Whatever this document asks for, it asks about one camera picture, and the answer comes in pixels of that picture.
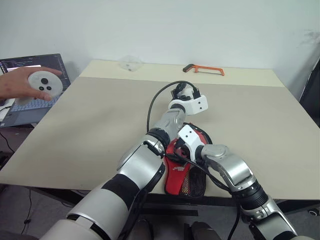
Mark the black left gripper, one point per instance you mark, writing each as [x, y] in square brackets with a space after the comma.
[178, 91]

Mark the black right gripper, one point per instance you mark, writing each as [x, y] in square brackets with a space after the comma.
[180, 149]

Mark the red and black mesh bag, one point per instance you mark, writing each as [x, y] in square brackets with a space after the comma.
[178, 182]

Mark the white round controller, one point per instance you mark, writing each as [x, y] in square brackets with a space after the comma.
[47, 86]

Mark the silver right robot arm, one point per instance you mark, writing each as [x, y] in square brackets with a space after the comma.
[232, 167]

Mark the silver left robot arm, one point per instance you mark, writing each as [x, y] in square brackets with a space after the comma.
[140, 165]

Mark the person's bare hand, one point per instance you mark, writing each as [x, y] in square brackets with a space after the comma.
[15, 85]

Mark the orange hacksaw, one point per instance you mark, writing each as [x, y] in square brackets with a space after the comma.
[210, 71]

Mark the clear plastic piece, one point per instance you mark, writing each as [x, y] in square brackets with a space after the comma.
[131, 64]

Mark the dark rounded shape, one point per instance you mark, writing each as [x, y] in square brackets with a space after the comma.
[205, 231]

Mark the black flat panel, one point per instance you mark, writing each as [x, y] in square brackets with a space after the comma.
[312, 95]

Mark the open dark laptop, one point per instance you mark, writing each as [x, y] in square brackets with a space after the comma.
[32, 110]

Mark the black caster wheel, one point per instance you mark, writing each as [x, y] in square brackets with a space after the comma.
[314, 212]

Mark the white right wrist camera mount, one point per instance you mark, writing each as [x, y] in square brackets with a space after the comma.
[190, 136]

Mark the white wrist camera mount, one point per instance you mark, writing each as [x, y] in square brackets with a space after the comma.
[190, 136]
[197, 105]

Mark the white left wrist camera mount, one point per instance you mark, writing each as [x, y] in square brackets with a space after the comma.
[197, 105]

